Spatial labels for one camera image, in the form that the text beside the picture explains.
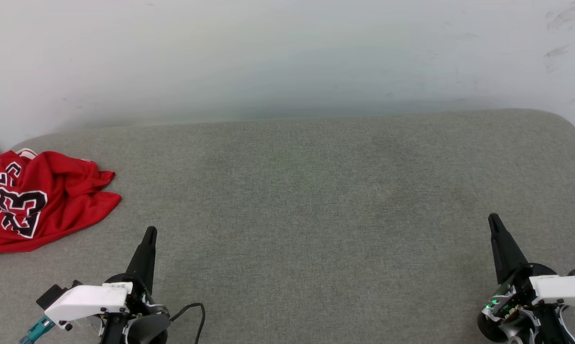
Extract teal cable connector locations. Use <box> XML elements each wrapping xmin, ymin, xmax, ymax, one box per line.
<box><xmin>19</xmin><ymin>316</ymin><xmax>55</xmax><ymax>344</ymax></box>

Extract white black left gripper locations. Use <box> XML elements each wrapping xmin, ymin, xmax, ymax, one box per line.
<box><xmin>44</xmin><ymin>227</ymin><xmax>171</xmax><ymax>344</ymax></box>

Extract red basketball jersey white sleeves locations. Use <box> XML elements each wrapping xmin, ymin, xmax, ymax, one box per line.
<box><xmin>0</xmin><ymin>149</ymin><xmax>122</xmax><ymax>254</ymax></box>

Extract grey fabric sofa cushion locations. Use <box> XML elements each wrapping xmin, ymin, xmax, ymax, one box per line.
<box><xmin>0</xmin><ymin>109</ymin><xmax>575</xmax><ymax>344</ymax></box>

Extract thin black cable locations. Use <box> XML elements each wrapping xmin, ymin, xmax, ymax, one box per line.
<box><xmin>170</xmin><ymin>302</ymin><xmax>206</xmax><ymax>344</ymax></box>

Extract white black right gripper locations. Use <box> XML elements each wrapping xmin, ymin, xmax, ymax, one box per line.
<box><xmin>477</xmin><ymin>214</ymin><xmax>575</xmax><ymax>344</ymax></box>

